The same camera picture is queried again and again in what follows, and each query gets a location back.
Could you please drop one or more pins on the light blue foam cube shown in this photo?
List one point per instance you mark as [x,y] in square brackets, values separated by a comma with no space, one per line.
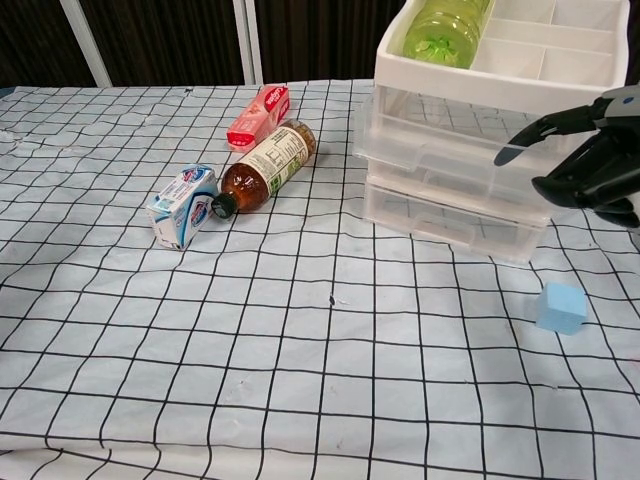
[560,310]

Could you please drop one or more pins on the dark corrugated partition panel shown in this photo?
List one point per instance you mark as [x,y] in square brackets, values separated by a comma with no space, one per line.
[320,35]
[35,40]
[170,40]
[632,40]

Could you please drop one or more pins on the brown tea bottle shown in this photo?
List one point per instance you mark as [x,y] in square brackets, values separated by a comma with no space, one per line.
[270,160]

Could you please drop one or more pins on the white partition post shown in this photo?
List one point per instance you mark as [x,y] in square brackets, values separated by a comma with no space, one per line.
[248,40]
[90,45]

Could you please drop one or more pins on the pink toothpaste box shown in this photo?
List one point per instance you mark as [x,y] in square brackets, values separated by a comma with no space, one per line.
[255,120]

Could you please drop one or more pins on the green plastic bottle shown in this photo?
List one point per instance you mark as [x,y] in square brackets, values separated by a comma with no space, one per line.
[445,35]

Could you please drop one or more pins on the black grid checkered tablecloth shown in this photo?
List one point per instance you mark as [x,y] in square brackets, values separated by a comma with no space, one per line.
[250,325]

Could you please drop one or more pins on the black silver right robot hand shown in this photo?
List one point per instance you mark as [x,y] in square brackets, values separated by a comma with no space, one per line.
[610,165]

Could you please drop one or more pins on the clear plastic drawer unit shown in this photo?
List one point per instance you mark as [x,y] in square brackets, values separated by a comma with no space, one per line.
[450,75]

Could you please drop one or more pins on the clear plastic drawer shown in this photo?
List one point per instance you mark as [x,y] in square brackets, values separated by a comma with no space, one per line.
[450,220]
[450,150]

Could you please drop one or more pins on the blue white soap box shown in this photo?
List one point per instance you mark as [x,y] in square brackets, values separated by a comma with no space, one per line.
[185,205]

